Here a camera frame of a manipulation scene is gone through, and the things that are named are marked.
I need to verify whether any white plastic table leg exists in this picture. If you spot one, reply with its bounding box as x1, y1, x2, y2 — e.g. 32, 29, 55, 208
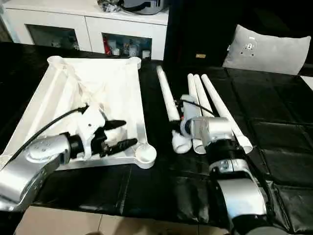
156, 65, 192, 154
193, 74, 216, 117
201, 74, 254, 155
187, 73, 208, 154

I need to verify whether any white plastic table top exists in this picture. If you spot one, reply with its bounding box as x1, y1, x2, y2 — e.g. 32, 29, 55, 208
0, 55, 157, 172

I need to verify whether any black table mat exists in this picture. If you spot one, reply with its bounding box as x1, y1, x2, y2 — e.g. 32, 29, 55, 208
0, 41, 313, 233

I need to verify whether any black cabinet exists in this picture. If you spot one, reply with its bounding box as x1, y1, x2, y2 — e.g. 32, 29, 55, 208
163, 0, 245, 68

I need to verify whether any grey cushion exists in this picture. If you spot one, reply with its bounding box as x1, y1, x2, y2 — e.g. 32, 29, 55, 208
222, 23, 312, 75

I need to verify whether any white glass-door cabinet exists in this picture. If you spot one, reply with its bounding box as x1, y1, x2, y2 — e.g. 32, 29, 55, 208
4, 7, 169, 61

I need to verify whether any grey round appliance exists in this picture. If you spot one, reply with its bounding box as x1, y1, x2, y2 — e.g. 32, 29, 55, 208
121, 0, 169, 16

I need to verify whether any dark crumpled bag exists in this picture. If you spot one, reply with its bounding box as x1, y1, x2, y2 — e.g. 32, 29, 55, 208
96, 0, 122, 13

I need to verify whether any white flat board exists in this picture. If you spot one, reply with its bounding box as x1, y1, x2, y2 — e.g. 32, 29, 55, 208
300, 75, 313, 89

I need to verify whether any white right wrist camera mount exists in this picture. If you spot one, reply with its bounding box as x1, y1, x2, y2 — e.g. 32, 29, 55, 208
179, 94, 205, 134

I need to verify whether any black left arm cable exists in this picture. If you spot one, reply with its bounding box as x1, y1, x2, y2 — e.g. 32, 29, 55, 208
11, 106, 89, 161

